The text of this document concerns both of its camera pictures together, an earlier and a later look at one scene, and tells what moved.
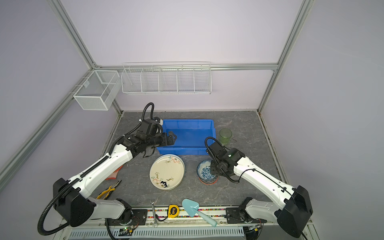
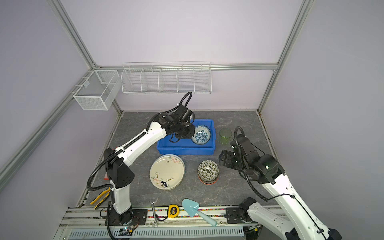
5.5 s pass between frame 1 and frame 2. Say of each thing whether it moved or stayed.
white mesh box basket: stayed
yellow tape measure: stayed
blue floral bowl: moved
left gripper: moved
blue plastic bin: stayed
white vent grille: stayed
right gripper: moved
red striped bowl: stayed
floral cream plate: stayed
